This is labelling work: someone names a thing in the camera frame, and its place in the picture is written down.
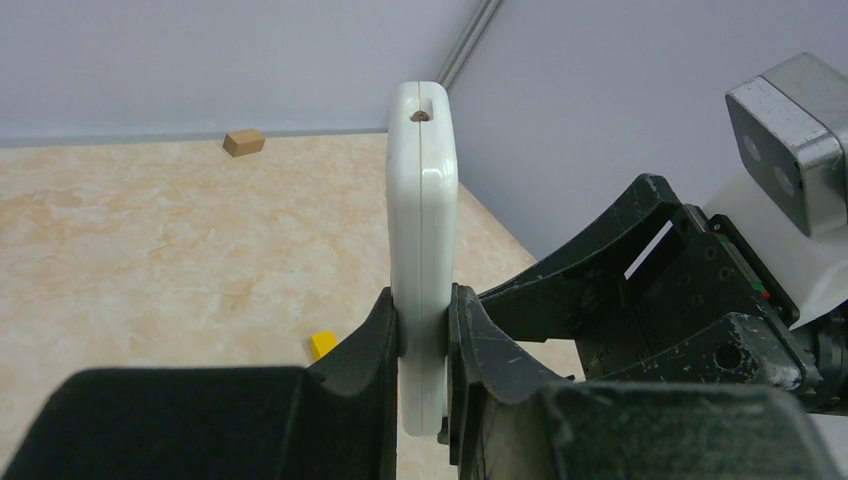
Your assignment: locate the white battery cover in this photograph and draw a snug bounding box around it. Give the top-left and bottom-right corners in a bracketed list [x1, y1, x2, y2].
[624, 221, 672, 279]

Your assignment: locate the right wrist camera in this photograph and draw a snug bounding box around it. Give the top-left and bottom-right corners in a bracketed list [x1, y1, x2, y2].
[702, 51, 848, 333]

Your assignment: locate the brown wooden block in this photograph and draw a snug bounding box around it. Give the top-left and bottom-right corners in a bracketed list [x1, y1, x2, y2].
[222, 129, 266, 158]

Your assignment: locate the white remote control back up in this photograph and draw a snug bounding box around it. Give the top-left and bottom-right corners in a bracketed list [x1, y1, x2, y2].
[385, 81, 459, 437]

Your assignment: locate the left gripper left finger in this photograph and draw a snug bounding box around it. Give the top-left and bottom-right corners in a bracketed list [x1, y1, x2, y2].
[4, 290, 398, 479]

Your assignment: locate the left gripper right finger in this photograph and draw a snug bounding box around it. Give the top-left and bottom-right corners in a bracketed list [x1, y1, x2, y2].
[448, 285, 841, 479]

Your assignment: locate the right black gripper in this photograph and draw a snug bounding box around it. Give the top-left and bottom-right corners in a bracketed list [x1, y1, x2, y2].
[480, 173, 822, 393]

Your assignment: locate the yellow block centre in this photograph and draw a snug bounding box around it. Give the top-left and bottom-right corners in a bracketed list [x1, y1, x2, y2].
[309, 330, 338, 362]

